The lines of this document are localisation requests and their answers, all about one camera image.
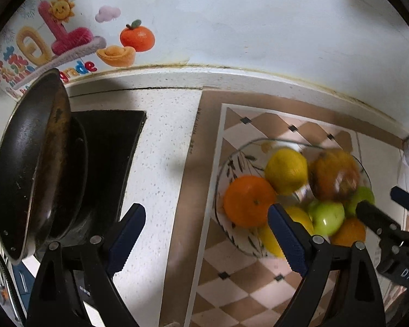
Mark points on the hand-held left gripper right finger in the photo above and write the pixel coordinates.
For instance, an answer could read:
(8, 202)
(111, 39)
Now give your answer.
(286, 235)

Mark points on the black wok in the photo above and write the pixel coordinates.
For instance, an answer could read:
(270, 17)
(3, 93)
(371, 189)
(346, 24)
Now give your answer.
(27, 163)

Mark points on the colourful wall sticker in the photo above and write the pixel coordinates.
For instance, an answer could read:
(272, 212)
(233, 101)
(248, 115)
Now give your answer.
(54, 41)

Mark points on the black gas stove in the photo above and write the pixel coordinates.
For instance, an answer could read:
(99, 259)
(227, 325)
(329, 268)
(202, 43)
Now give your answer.
(105, 150)

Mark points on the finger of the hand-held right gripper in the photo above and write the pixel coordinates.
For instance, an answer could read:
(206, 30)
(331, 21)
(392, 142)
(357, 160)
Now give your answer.
(405, 199)
(375, 216)

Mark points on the checkered table mat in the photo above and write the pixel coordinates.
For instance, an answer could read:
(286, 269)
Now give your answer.
(225, 293)

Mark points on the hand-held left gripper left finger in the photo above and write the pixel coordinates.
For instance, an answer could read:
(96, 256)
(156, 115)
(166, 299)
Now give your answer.
(126, 238)

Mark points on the orange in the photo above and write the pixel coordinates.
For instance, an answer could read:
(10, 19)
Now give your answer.
(248, 201)
(349, 231)

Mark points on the green apple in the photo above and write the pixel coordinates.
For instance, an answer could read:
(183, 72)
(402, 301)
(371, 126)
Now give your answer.
(363, 196)
(327, 216)

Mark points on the blue cabinet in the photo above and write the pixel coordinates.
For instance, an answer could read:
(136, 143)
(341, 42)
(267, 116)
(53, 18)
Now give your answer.
(22, 277)

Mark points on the dark red apple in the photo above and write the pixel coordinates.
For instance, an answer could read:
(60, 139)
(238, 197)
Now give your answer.
(334, 173)

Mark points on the yellow citrus fruit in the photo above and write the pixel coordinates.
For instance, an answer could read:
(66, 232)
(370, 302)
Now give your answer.
(272, 242)
(286, 170)

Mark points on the floral ceramic plate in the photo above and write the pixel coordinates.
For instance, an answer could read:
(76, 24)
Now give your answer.
(231, 173)

